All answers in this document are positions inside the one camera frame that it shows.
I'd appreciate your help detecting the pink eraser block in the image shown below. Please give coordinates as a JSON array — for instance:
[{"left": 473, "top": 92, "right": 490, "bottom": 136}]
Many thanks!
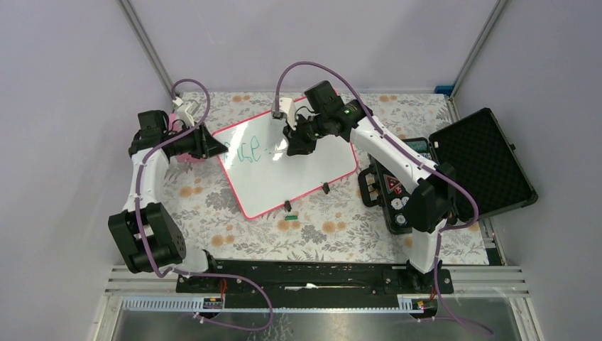
[{"left": 168, "top": 113, "right": 204, "bottom": 163}]

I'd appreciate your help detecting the floral table mat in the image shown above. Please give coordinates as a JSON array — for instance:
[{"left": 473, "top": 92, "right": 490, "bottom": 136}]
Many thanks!
[{"left": 162, "top": 92, "right": 490, "bottom": 265}]

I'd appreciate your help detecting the black poker chip case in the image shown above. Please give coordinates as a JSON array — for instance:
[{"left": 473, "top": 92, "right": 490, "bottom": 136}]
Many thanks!
[{"left": 358, "top": 108, "right": 538, "bottom": 234}]

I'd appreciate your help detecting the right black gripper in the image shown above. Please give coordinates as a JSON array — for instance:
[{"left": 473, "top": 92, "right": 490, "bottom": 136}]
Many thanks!
[{"left": 283, "top": 112, "right": 329, "bottom": 157}]

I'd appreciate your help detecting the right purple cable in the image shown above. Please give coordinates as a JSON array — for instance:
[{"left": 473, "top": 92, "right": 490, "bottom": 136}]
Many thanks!
[{"left": 274, "top": 61, "right": 495, "bottom": 337}]

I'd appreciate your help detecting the purple cable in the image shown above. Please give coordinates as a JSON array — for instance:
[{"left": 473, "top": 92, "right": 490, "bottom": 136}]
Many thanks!
[
  {"left": 133, "top": 78, "right": 275, "bottom": 332},
  {"left": 274, "top": 61, "right": 495, "bottom": 337}
]

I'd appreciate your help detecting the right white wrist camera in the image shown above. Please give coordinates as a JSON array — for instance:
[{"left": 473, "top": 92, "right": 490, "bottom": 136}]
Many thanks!
[{"left": 271, "top": 97, "right": 297, "bottom": 131}]

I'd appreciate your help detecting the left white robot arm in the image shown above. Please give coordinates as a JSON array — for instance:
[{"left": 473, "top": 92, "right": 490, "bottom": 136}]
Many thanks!
[{"left": 108, "top": 110, "right": 228, "bottom": 274}]

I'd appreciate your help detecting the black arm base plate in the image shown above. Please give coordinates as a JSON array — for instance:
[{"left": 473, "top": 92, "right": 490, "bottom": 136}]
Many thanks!
[{"left": 176, "top": 259, "right": 454, "bottom": 309}]

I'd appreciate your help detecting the blue clip at corner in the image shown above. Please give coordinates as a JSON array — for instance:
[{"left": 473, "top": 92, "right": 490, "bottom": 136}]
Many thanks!
[{"left": 434, "top": 85, "right": 454, "bottom": 96}]

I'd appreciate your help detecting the pink framed whiteboard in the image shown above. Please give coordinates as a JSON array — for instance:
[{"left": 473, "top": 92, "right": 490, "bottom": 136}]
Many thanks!
[{"left": 213, "top": 111, "right": 358, "bottom": 220}]

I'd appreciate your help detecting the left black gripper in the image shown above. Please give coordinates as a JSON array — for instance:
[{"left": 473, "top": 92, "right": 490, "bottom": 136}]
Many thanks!
[{"left": 167, "top": 120, "right": 226, "bottom": 158}]

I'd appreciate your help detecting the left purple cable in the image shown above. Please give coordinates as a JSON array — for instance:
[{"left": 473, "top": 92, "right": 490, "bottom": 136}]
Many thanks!
[{"left": 133, "top": 78, "right": 275, "bottom": 332}]

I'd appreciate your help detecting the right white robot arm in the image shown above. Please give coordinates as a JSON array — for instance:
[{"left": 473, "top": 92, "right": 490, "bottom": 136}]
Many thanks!
[{"left": 272, "top": 81, "right": 457, "bottom": 293}]

